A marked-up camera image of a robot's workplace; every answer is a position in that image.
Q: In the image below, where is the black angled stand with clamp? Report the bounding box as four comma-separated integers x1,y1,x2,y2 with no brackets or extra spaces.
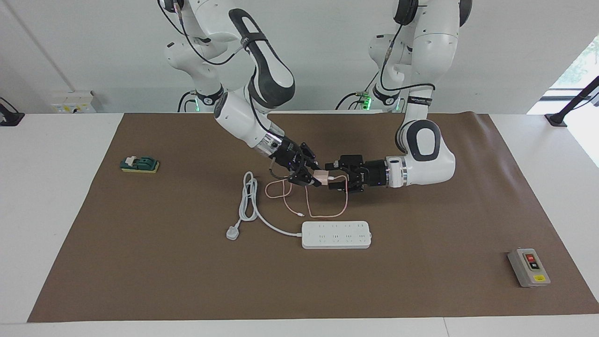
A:
545,76,599,128

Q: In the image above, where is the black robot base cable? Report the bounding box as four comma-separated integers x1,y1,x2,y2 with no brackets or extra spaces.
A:
335,70,380,111
177,90,199,113

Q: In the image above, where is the white power cord with plug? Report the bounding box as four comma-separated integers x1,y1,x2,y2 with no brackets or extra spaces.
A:
226,171,304,241

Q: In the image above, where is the white power strip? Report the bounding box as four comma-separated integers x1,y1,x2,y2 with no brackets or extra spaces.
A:
301,221,373,249

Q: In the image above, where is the grey push button switch box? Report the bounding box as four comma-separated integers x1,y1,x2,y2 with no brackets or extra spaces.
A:
508,248,551,288

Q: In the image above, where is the white wall socket box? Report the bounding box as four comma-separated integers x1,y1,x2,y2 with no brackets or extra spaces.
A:
51,90,96,114

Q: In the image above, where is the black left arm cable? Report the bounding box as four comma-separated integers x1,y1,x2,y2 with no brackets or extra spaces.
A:
379,23,437,92

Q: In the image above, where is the brown table mat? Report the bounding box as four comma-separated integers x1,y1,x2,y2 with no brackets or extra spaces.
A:
27,112,599,322

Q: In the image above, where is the bright window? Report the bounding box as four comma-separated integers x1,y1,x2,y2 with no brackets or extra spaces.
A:
528,35,599,168

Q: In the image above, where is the black table clamp mount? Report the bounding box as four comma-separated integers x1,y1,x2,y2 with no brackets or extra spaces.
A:
0,97,25,127

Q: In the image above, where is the pink charging cable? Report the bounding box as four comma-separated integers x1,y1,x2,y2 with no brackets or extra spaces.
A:
265,174,349,219

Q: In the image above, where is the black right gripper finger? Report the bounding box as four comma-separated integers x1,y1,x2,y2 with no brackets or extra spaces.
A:
288,172,323,188
300,143,322,170

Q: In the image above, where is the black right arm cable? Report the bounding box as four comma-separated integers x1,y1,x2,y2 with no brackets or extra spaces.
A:
157,0,291,181

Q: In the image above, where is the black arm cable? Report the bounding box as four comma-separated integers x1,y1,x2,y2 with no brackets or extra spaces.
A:
379,23,437,92
157,0,291,181

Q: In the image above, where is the green knife switch yellow base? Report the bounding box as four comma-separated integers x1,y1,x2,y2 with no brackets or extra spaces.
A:
120,155,160,174

